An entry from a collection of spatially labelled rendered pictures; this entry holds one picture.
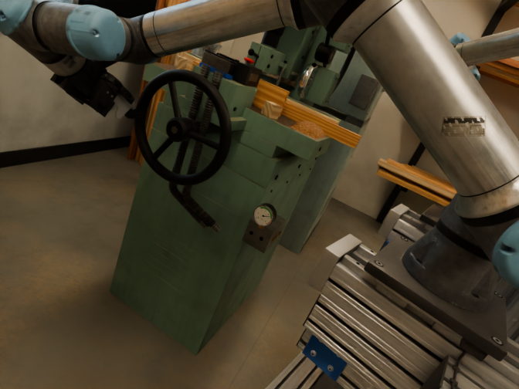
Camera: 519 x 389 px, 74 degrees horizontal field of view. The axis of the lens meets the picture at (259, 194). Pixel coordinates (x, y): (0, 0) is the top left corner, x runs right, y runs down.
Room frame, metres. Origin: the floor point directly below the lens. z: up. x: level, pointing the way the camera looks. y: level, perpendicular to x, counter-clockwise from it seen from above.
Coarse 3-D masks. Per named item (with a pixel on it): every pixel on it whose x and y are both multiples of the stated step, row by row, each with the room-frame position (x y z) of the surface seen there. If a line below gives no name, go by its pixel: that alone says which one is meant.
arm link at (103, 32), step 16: (48, 16) 0.52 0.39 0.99; (64, 16) 0.52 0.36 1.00; (80, 16) 0.52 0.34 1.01; (96, 16) 0.52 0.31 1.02; (112, 16) 0.54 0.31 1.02; (48, 32) 0.52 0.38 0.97; (64, 32) 0.51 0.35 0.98; (80, 32) 0.51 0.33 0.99; (96, 32) 0.52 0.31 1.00; (112, 32) 0.54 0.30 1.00; (128, 32) 0.61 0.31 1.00; (48, 48) 0.54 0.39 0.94; (64, 48) 0.53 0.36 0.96; (80, 48) 0.52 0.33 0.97; (96, 48) 0.52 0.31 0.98; (112, 48) 0.54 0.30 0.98; (128, 48) 0.61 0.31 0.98
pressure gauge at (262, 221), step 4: (264, 204) 0.90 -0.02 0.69; (268, 204) 0.90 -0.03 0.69; (256, 208) 0.89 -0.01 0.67; (260, 208) 0.89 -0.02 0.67; (264, 208) 0.88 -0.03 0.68; (268, 208) 0.88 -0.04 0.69; (272, 208) 0.89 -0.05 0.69; (256, 212) 0.89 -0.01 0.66; (260, 212) 0.89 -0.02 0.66; (264, 212) 0.88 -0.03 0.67; (268, 212) 0.88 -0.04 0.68; (272, 212) 0.88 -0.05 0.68; (256, 216) 0.89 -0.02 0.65; (260, 216) 0.89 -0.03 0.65; (272, 216) 0.88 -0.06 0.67; (256, 220) 0.89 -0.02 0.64; (260, 220) 0.88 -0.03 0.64; (264, 220) 0.88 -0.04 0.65; (268, 220) 0.88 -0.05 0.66; (272, 220) 0.87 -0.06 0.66; (260, 224) 0.88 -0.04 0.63; (264, 224) 0.88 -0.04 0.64; (268, 224) 0.88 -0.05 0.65
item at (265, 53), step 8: (256, 48) 1.13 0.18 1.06; (264, 48) 1.12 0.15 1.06; (248, 56) 1.14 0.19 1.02; (264, 56) 1.12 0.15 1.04; (272, 56) 1.13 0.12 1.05; (280, 56) 1.20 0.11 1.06; (256, 64) 1.13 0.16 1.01; (264, 64) 1.12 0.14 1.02; (272, 64) 1.16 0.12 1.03; (272, 72) 1.18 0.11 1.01
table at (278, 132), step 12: (144, 72) 1.10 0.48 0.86; (156, 72) 1.09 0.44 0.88; (180, 84) 1.06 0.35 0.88; (180, 96) 0.95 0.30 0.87; (204, 108) 0.93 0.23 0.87; (252, 108) 1.02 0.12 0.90; (216, 120) 0.91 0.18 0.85; (240, 120) 0.95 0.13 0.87; (252, 120) 0.99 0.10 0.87; (264, 120) 0.98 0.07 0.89; (276, 120) 0.99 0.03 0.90; (288, 120) 1.07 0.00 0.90; (252, 132) 0.98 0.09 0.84; (264, 132) 0.97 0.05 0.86; (276, 132) 0.96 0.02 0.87; (288, 132) 0.96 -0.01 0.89; (300, 132) 0.96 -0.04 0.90; (276, 144) 0.96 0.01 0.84; (288, 144) 0.95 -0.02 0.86; (300, 144) 0.94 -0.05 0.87; (312, 144) 0.93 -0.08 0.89; (324, 144) 1.05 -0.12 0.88; (300, 156) 0.94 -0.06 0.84; (312, 156) 0.95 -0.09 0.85
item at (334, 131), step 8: (192, 64) 1.23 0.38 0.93; (288, 104) 1.13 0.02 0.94; (288, 112) 1.12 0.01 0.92; (296, 112) 1.12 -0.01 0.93; (304, 112) 1.11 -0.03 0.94; (296, 120) 1.11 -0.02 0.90; (304, 120) 1.11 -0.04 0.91; (312, 120) 1.10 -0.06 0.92; (320, 120) 1.09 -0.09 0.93; (328, 128) 1.08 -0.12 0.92; (336, 128) 1.08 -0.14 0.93; (344, 128) 1.09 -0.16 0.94; (328, 136) 1.08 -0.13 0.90; (336, 136) 1.08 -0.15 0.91; (344, 136) 1.07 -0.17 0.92; (352, 136) 1.06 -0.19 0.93; (360, 136) 1.06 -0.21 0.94; (352, 144) 1.06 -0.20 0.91
